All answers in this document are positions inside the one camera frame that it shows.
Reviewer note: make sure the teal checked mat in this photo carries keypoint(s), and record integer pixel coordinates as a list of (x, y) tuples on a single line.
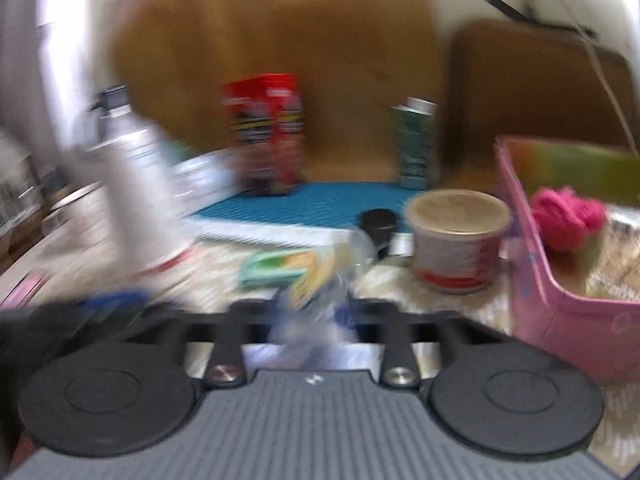
[(310, 205)]

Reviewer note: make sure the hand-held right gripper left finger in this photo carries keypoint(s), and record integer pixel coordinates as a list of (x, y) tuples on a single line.
[(240, 320)]

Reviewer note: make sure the black round lid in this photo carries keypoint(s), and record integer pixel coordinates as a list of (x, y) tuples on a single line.
[(378, 227)]

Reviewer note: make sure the silver foil packet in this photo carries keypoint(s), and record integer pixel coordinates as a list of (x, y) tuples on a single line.
[(620, 255)]

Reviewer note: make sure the red snack box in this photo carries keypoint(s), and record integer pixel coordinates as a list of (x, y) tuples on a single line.
[(265, 135)]

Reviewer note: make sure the pink tin box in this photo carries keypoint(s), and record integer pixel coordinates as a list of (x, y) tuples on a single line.
[(550, 320)]

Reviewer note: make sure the wooden board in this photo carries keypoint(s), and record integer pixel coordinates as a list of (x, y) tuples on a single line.
[(280, 25)]

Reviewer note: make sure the pink fuzzy sock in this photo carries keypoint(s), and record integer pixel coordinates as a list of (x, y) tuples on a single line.
[(567, 217)]

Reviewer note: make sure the white and red food can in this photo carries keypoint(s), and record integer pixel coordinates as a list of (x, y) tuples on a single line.
[(455, 245)]

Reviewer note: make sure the clear face mask packet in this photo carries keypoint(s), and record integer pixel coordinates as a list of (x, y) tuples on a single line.
[(305, 330)]

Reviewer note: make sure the green yellow sponge packet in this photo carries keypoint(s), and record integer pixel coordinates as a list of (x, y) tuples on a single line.
[(265, 269)]

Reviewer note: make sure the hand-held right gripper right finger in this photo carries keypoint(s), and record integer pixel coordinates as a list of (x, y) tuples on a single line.
[(370, 315)]

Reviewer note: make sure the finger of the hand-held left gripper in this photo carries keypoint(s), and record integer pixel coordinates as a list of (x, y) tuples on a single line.
[(115, 299)]

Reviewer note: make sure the green drink carton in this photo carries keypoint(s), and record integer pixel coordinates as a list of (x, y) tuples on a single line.
[(415, 145)]

